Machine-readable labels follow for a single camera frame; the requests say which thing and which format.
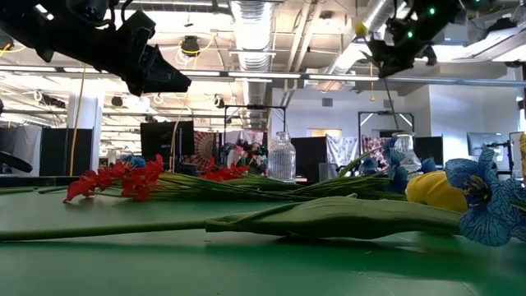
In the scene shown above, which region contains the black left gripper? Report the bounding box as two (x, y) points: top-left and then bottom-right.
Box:
(118, 39), (192, 98)

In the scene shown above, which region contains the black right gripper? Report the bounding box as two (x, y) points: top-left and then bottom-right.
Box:
(368, 18), (437, 79)

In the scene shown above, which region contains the amber glass bottle vase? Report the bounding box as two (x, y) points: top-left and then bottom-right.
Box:
(519, 131), (526, 182)

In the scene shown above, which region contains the clear flared glass vase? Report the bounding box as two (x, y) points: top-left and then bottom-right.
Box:
(390, 131), (423, 178)

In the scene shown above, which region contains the clear ribbed glass bottle vase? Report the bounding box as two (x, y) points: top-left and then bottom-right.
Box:
(267, 131), (298, 183)

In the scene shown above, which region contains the long ceiling light bar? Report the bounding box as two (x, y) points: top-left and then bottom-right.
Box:
(0, 64), (526, 88)

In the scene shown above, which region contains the black monitor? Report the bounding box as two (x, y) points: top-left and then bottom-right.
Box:
(413, 136), (445, 166)
(140, 120), (196, 164)

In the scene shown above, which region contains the mandala patterned tapestry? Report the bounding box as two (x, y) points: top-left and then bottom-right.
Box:
(183, 130), (221, 172)

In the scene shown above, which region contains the pink floral cloth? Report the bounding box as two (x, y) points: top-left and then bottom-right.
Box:
(361, 135), (394, 168)

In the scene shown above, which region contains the white patterned cloth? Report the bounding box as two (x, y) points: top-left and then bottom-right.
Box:
(326, 135), (359, 168)

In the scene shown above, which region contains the person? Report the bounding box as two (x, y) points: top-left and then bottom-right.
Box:
(229, 141), (269, 177)

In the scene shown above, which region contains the grey monitor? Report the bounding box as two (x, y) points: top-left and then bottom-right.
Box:
(467, 132), (505, 157)

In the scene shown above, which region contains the black partition panel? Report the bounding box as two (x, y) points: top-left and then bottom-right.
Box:
(39, 127), (94, 177)
(290, 136), (329, 184)

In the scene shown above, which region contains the grey cloth screen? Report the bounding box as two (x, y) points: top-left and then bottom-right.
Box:
(0, 125), (42, 178)

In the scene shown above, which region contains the green table mat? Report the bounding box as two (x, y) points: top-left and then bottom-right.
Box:
(0, 184), (526, 296)

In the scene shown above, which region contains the black ceiling camera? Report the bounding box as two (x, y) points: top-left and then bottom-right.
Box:
(179, 35), (202, 58)

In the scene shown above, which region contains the silver ventilation duct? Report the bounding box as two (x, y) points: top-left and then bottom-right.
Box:
(228, 0), (275, 128)
(316, 0), (412, 92)

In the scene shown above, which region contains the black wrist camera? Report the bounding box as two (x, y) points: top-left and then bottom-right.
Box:
(116, 10), (157, 44)

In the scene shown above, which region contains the black rig frame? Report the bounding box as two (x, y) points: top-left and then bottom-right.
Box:
(224, 104), (288, 145)

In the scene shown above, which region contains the yellow hanging cord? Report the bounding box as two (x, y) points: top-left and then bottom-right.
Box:
(68, 63), (88, 178)

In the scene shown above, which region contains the black aluminium table frame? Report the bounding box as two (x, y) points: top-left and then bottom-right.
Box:
(0, 175), (104, 188)

